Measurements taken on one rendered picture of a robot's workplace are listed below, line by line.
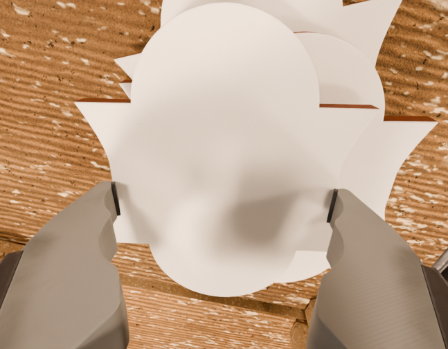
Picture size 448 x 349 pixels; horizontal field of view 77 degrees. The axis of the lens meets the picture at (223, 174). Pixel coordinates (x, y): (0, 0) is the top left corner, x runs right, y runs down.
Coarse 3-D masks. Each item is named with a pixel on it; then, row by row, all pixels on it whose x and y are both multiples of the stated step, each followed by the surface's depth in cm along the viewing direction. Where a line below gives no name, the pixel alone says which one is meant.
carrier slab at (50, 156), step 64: (0, 0) 13; (64, 0) 13; (128, 0) 13; (0, 64) 14; (64, 64) 14; (384, 64) 14; (0, 128) 16; (64, 128) 16; (0, 192) 19; (64, 192) 18; (128, 256) 21
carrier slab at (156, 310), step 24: (144, 288) 23; (168, 288) 23; (144, 312) 24; (168, 312) 24; (192, 312) 24; (216, 312) 24; (240, 312) 24; (264, 312) 23; (288, 312) 24; (144, 336) 26; (168, 336) 26; (192, 336) 26; (216, 336) 25; (240, 336) 25; (264, 336) 25; (288, 336) 25
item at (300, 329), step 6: (294, 324) 24; (300, 324) 23; (306, 324) 23; (294, 330) 23; (300, 330) 23; (306, 330) 23; (294, 336) 23; (300, 336) 22; (306, 336) 23; (294, 342) 23; (300, 342) 22; (294, 348) 22; (300, 348) 22
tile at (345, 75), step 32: (320, 64) 11; (352, 64) 11; (320, 96) 12; (352, 96) 12; (384, 128) 12; (416, 128) 12; (352, 160) 13; (384, 160) 13; (352, 192) 14; (384, 192) 14; (320, 256) 16
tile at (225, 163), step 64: (192, 64) 10; (256, 64) 10; (128, 128) 12; (192, 128) 11; (256, 128) 11; (320, 128) 11; (128, 192) 13; (192, 192) 13; (256, 192) 12; (320, 192) 12; (192, 256) 14; (256, 256) 14
